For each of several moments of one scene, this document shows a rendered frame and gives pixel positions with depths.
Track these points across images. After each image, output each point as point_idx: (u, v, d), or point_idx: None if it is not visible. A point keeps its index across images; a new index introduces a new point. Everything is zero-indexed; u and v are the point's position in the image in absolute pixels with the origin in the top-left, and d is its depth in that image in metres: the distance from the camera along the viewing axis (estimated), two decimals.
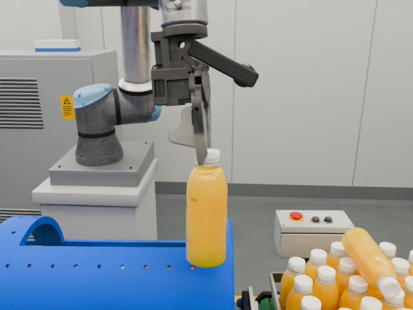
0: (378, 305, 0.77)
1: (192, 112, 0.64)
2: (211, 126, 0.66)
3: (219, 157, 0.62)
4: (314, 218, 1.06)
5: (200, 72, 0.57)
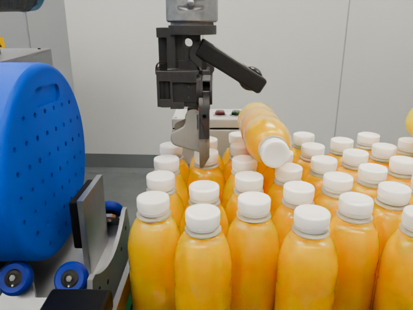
0: (256, 178, 0.52)
1: None
2: (209, 122, 0.65)
3: None
4: (218, 110, 0.81)
5: (209, 77, 0.55)
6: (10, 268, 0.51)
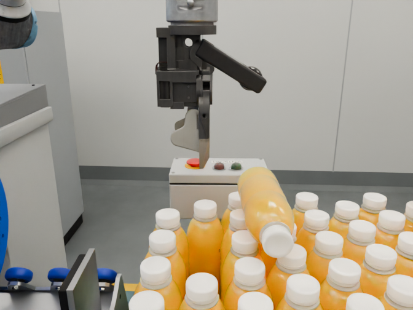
0: (257, 269, 0.48)
1: None
2: (209, 122, 0.65)
3: None
4: (217, 163, 0.78)
5: (209, 77, 0.55)
6: None
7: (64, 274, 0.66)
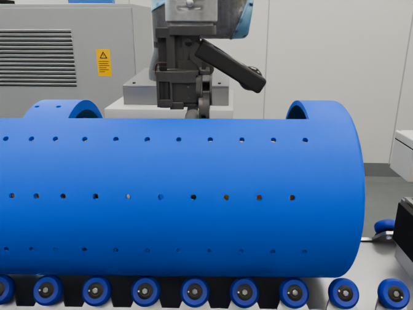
0: None
1: None
2: None
3: None
4: None
5: (209, 77, 0.55)
6: (386, 291, 0.58)
7: None
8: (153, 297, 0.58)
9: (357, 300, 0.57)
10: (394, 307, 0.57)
